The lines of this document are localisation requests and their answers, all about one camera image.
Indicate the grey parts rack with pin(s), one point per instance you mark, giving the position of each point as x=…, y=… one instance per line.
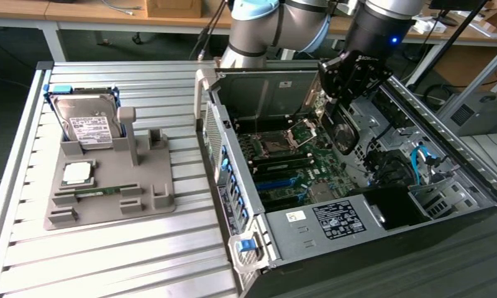
x=121, y=174

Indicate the open grey PC case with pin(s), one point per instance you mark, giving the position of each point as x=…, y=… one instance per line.
x=398, y=245

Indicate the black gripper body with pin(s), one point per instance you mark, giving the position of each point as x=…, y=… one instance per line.
x=373, y=37

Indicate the silver CPU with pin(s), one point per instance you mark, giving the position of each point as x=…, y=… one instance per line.
x=78, y=172

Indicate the black slanted pole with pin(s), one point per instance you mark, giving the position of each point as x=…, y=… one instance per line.
x=470, y=20

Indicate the silver hard disk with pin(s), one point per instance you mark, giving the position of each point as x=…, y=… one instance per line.
x=87, y=121

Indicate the black monitor with stand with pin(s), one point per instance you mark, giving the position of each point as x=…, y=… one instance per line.
x=446, y=20

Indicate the metal socket cover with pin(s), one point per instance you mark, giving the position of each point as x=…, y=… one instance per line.
x=303, y=133

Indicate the white small box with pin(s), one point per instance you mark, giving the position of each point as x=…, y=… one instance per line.
x=433, y=27

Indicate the green RAM stick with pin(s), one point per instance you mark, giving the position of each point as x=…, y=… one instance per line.
x=103, y=191

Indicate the blue case latch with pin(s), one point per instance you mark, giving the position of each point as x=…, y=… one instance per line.
x=246, y=246

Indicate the brown cardboard box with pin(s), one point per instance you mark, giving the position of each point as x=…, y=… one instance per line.
x=174, y=7

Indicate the graphics card with fan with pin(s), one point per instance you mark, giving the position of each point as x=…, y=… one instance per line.
x=346, y=136

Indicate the green motherboard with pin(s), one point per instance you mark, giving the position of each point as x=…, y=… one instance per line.
x=327, y=174

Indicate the CPU socket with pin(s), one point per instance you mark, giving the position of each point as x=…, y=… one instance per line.
x=274, y=143

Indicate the blue disk caddy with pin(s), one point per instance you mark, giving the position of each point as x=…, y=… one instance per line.
x=62, y=89

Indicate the square chipset heatsink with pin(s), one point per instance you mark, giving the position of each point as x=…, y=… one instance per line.
x=323, y=192

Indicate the grey power supply unit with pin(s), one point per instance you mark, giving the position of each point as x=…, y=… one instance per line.
x=298, y=232

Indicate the grey computer tower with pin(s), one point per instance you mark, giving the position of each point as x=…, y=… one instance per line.
x=481, y=118

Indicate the perforated metal drive cage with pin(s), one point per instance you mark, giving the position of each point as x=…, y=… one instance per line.
x=373, y=121

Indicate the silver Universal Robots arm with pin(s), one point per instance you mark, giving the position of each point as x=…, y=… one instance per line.
x=253, y=31

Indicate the wooden desk with grey legs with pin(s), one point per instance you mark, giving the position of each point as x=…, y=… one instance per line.
x=87, y=14

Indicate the cluttered wooden desk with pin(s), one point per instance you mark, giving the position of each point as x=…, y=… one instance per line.
x=494, y=38

